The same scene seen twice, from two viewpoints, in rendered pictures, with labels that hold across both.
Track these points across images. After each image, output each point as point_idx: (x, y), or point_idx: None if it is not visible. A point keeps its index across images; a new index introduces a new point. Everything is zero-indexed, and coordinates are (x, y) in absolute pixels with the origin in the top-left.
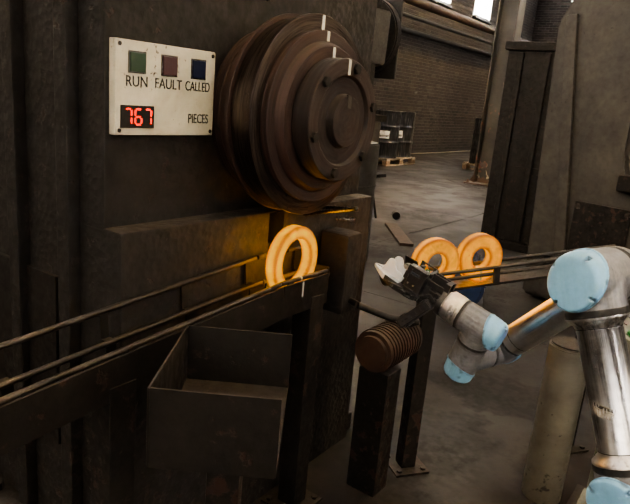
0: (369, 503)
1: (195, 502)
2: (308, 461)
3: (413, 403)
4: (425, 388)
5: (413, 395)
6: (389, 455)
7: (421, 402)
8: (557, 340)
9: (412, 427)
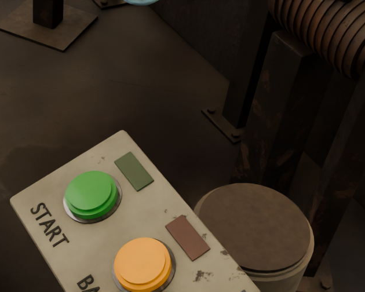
0: (215, 185)
1: (196, 2)
2: (247, 86)
3: (322, 172)
4: (334, 167)
5: (327, 159)
6: (259, 179)
7: (324, 184)
8: (277, 203)
9: (308, 210)
